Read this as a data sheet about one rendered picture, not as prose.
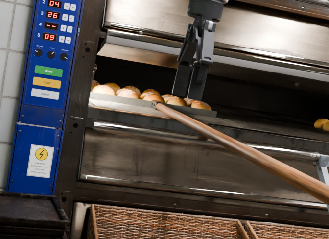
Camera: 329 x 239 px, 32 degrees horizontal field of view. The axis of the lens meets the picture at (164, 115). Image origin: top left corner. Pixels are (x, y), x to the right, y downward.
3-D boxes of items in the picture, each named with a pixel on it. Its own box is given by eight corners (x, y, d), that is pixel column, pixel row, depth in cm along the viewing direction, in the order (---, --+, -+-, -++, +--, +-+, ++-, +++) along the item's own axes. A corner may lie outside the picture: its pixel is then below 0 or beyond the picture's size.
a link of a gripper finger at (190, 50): (191, 28, 126) (191, 24, 127) (175, 65, 134) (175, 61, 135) (208, 32, 127) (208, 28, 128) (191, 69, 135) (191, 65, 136)
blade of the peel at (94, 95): (216, 117, 250) (217, 111, 249) (89, 98, 237) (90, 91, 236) (193, 108, 284) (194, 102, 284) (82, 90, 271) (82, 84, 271)
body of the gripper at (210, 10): (185, -2, 129) (176, 39, 130) (196, -6, 121) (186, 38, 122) (217, 6, 131) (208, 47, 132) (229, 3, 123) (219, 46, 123)
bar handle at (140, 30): (109, 38, 187) (108, 39, 188) (205, 55, 195) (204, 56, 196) (111, 21, 187) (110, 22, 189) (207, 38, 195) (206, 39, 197)
